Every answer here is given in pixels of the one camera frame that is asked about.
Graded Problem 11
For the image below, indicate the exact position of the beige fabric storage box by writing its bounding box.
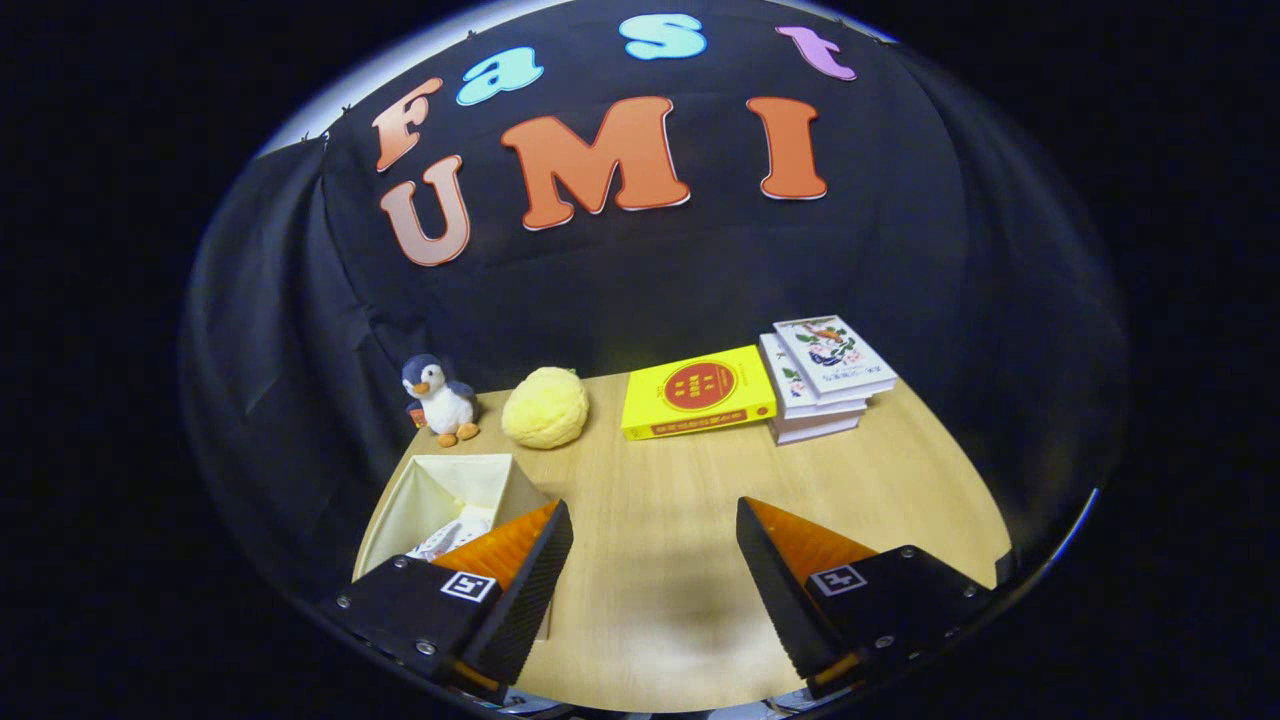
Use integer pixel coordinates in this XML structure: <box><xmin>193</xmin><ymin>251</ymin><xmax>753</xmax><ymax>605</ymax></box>
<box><xmin>352</xmin><ymin>453</ymin><xmax>554</xmax><ymax>641</ymax></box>

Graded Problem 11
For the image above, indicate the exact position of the yellow book with red circle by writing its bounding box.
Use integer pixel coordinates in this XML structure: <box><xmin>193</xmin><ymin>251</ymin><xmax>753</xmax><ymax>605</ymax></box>
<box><xmin>620</xmin><ymin>345</ymin><xmax>778</xmax><ymax>442</ymax></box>

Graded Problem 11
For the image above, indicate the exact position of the penguin plush toy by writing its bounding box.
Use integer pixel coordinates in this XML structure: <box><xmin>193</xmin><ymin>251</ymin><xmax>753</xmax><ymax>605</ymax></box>
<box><xmin>401</xmin><ymin>354</ymin><xmax>481</xmax><ymax>448</ymax></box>

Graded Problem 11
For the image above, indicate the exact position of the pale pink book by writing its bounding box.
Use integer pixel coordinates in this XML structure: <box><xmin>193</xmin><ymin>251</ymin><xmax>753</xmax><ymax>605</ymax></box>
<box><xmin>770</xmin><ymin>410</ymin><xmax>863</xmax><ymax>447</ymax></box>

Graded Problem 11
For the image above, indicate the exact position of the yellow plush ball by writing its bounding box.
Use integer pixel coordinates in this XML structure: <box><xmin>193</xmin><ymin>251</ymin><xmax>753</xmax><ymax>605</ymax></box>
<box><xmin>501</xmin><ymin>366</ymin><xmax>590</xmax><ymax>450</ymax></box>

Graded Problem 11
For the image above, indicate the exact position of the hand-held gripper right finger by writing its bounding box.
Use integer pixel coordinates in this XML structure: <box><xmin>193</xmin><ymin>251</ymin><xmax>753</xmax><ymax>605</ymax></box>
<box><xmin>736</xmin><ymin>497</ymin><xmax>996</xmax><ymax>699</ymax></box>

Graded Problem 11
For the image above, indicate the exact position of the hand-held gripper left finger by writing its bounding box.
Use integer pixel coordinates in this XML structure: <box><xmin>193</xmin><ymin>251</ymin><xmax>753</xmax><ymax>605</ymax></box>
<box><xmin>318</xmin><ymin>499</ymin><xmax>575</xmax><ymax>706</ymax></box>

